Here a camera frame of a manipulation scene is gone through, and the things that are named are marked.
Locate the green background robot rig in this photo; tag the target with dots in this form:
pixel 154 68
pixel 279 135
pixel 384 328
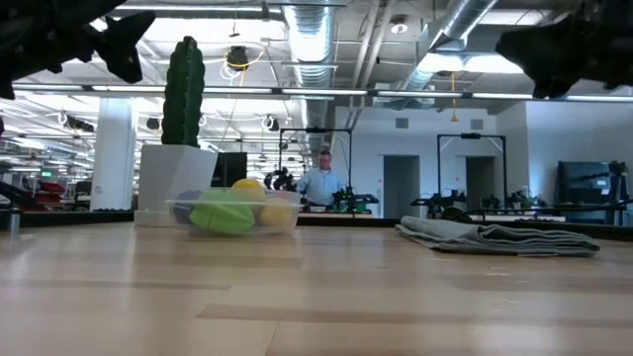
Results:
pixel 353 203

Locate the green toy lime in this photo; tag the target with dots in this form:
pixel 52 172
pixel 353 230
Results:
pixel 222 217

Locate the white angular planter pot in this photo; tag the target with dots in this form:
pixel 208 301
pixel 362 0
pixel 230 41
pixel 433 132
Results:
pixel 165 183

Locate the white building column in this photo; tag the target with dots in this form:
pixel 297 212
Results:
pixel 114 153

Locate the black monitor on desk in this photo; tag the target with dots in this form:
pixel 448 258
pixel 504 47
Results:
pixel 583 180

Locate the black metal frame rig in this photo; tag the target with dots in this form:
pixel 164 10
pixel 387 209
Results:
pixel 316 130
pixel 504 163

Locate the small metal post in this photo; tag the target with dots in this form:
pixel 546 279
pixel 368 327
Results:
pixel 13 223

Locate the silver ventilation duct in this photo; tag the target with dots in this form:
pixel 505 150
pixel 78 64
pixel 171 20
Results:
pixel 309 44
pixel 460 20

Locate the grey door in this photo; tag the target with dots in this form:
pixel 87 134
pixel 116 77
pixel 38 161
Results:
pixel 479 175
pixel 401 183

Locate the person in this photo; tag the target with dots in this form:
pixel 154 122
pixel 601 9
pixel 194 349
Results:
pixel 320 185

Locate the folded grey cloth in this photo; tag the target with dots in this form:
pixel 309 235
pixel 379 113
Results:
pixel 494 240

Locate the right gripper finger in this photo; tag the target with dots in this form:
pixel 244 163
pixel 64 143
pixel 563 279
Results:
pixel 559 84
pixel 539 49

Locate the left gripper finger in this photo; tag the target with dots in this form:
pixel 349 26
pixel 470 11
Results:
pixel 128 59
pixel 118 28

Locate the black background robot arm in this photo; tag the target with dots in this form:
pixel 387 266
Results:
pixel 282 180

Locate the black computer monitor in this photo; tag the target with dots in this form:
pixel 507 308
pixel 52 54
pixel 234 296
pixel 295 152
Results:
pixel 232 170

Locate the green artificial cactus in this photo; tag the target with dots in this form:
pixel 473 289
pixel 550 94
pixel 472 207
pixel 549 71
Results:
pixel 183 89

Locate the black table border rail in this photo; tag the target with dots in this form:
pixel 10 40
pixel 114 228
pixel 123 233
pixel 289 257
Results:
pixel 74 218

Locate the purple toy grape bunch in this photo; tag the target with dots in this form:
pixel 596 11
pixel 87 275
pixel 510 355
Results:
pixel 185 207

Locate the black ceiling-mounted device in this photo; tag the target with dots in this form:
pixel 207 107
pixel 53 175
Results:
pixel 238 58

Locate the yellow toy lemon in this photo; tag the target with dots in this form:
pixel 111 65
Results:
pixel 247 189
pixel 274 215

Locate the clear plastic tupperware container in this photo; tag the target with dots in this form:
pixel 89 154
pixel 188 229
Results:
pixel 296 217

